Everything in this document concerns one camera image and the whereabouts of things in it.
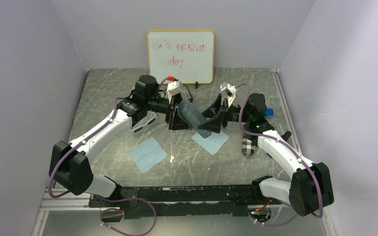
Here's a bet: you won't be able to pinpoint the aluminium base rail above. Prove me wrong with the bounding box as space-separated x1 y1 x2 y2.
47 75 334 229

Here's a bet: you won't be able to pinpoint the small blue box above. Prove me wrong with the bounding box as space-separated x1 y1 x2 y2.
265 108 274 118

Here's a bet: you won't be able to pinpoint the light blue cloth left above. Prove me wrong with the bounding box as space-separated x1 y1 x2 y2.
128 137 167 174

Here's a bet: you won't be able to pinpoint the white frame sunglasses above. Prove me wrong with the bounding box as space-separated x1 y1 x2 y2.
129 111 157 134

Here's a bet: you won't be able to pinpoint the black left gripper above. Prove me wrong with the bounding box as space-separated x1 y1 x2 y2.
145 92 192 130

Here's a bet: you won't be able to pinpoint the plaid glasses case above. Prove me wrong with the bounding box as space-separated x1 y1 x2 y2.
241 133 255 156

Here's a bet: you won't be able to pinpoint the light blue cloth right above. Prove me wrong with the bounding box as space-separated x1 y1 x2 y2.
192 132 229 155

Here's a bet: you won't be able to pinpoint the blue glasses case green lining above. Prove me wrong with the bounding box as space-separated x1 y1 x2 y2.
178 99 212 138

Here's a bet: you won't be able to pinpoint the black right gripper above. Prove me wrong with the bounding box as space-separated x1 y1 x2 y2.
198 94 252 133

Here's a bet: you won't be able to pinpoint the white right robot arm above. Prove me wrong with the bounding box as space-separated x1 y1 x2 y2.
200 93 334 216

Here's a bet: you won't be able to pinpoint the yellow framed whiteboard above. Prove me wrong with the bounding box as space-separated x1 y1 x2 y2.
147 30 215 84

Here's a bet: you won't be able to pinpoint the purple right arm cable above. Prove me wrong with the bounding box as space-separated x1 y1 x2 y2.
233 82 324 227

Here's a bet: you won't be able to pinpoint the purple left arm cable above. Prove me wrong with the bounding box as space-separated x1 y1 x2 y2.
47 77 170 236

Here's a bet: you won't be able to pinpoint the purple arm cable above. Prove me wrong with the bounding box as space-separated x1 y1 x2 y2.
233 82 324 227
47 77 170 236

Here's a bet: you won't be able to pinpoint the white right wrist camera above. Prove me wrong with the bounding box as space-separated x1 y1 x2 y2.
220 82 237 107

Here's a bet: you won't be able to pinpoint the brown tortoise sunglasses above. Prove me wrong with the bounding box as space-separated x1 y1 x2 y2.
183 84 193 103

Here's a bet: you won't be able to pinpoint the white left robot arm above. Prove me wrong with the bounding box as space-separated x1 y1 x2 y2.
47 75 184 207

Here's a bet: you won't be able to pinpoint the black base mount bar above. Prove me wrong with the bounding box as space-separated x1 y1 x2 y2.
89 184 282 219

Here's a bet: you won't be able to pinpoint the light blue cloth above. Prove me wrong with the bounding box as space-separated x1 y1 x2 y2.
192 132 229 155
128 137 167 174

